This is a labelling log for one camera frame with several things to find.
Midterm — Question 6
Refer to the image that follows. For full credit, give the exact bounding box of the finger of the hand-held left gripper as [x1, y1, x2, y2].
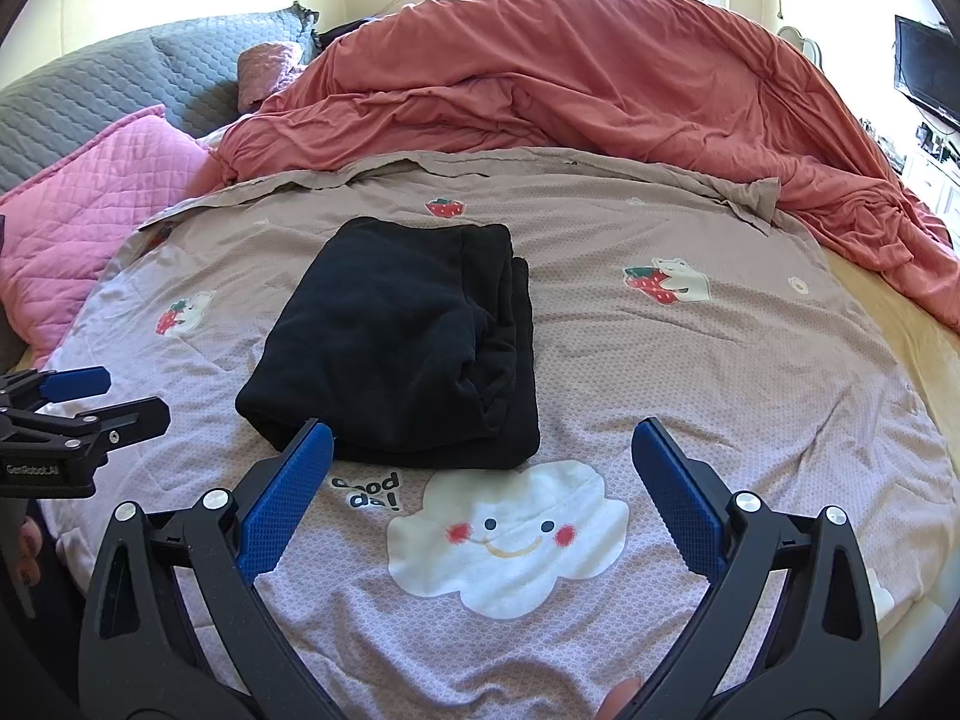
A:
[0, 397, 171, 458]
[0, 366, 112, 410]

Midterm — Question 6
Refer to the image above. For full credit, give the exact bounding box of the person's right hand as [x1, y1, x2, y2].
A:
[598, 677, 644, 720]

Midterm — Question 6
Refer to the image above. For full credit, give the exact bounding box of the white rounded object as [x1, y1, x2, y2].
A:
[776, 24, 824, 72]

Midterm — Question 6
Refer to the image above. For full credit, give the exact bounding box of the black t-shirt orange print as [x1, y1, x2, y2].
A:
[235, 216, 542, 470]

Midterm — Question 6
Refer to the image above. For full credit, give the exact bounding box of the printed cartoon blanket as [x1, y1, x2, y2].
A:
[37, 150, 950, 720]

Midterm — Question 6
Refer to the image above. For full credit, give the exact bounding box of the black television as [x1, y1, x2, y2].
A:
[894, 15, 960, 125]

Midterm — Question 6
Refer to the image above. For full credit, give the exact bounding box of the grey quilted pillow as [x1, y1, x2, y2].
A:
[150, 6, 322, 121]

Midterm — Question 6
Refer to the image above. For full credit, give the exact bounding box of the salmon red duvet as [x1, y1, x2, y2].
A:
[214, 0, 960, 350]

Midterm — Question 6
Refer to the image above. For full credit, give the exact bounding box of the white cabinet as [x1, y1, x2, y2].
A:
[896, 120, 960, 256]

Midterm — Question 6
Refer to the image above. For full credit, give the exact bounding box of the pink quilted pillow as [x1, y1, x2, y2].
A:
[0, 105, 218, 361]

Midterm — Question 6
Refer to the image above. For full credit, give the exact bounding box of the mauve small pillow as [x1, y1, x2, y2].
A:
[238, 41, 308, 112]

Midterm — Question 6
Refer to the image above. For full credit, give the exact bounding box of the grey quilted headboard cover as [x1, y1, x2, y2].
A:
[0, 34, 248, 196]

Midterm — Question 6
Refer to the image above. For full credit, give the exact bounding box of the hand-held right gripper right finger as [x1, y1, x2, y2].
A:
[631, 416, 882, 720]

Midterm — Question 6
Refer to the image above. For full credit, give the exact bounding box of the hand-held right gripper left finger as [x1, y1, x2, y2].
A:
[79, 420, 335, 720]

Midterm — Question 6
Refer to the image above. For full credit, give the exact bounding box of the person's left hand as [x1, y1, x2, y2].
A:
[15, 516, 46, 586]

